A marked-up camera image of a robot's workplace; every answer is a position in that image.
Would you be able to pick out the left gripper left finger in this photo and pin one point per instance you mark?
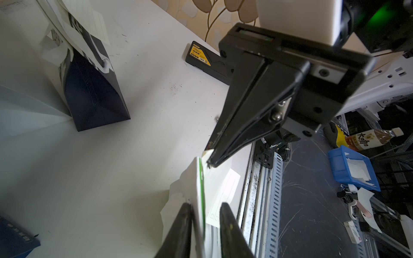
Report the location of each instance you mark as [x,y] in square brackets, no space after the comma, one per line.
[177,243]

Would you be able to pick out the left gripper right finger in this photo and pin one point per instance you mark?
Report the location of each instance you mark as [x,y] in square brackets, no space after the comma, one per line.
[233,244]

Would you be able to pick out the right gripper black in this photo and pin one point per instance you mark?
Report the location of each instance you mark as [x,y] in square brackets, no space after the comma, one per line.
[281,82]

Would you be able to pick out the white green bag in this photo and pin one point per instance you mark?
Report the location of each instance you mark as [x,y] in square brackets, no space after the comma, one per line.
[189,188]

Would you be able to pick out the blue takeaway bag white handles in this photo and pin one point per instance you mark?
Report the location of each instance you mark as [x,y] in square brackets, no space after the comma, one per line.
[15,242]

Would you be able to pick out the dark navy bag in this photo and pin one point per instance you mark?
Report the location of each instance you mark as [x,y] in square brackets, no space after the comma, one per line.
[89,82]

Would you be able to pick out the white bag back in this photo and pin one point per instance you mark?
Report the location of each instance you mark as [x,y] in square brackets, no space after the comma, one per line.
[22,114]

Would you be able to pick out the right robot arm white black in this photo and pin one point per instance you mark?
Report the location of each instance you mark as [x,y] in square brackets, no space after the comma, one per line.
[382,30]

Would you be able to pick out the black yellow-labelled device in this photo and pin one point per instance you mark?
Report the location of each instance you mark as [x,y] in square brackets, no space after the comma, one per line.
[209,62]

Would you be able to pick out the blue plastic bin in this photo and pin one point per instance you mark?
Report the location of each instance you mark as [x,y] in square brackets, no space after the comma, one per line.
[351,167]

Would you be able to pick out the brown drink bottle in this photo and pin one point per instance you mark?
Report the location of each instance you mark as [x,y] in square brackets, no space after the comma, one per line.
[360,141]

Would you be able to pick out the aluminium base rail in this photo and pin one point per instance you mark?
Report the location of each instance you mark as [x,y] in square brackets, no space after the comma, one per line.
[259,213]

